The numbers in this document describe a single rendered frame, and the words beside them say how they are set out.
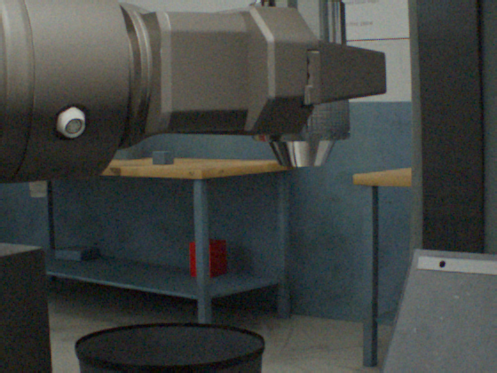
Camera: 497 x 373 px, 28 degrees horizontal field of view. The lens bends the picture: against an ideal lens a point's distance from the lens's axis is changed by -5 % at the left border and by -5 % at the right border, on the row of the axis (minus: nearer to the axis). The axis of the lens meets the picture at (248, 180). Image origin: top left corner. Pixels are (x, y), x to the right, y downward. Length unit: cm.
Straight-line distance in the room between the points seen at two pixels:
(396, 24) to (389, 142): 63
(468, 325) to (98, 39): 52
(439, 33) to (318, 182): 487
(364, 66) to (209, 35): 9
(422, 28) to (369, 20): 464
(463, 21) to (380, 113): 461
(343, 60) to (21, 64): 16
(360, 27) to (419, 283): 470
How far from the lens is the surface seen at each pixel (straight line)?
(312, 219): 577
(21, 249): 76
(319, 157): 49
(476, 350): 84
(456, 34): 87
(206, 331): 275
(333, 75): 47
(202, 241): 524
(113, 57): 40
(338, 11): 49
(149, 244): 665
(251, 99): 43
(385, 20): 546
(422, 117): 89
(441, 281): 87
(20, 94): 39
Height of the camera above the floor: 121
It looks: 4 degrees down
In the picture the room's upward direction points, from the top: 1 degrees counter-clockwise
